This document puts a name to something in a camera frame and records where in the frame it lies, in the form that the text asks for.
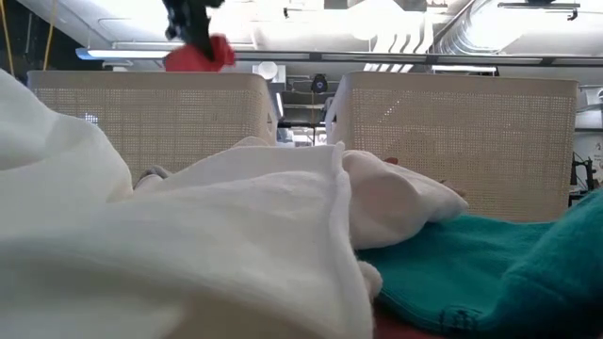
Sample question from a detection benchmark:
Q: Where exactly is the horizontal metal frame rail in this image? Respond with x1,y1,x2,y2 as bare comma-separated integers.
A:
74,46,603,67

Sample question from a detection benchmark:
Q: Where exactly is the background shelving rack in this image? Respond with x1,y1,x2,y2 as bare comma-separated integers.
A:
277,77,331,146

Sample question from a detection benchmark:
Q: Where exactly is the perforated cream laundry basket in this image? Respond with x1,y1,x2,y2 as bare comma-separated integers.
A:
325,71,579,223
26,70,279,183

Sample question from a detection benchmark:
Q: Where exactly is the yellow hanging cable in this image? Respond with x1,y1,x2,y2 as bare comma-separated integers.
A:
0,0,15,76
42,0,58,72

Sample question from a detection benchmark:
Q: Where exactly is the black stand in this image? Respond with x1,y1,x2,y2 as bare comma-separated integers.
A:
567,153,597,207

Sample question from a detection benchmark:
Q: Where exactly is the small black camera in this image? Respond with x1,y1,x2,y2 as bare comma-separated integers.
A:
310,73,330,94

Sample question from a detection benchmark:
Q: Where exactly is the pale pinkish white sock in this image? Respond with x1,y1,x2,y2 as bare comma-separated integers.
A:
341,149,470,250

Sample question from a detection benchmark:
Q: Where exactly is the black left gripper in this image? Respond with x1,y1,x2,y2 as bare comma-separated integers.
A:
162,0,225,62

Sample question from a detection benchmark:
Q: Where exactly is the large white knit garment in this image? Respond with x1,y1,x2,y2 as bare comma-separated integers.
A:
0,68,383,339

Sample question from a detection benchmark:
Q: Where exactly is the teal knit garment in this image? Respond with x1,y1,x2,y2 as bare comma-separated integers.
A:
357,187,603,339

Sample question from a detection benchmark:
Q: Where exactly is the bright red garment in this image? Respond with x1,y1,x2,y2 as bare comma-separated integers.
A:
163,33,236,73

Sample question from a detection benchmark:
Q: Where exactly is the pink and maroon garment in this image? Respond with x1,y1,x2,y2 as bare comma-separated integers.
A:
371,303,448,339

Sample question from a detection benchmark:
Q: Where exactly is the grey ribbed sock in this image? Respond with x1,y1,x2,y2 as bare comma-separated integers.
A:
134,164,171,189

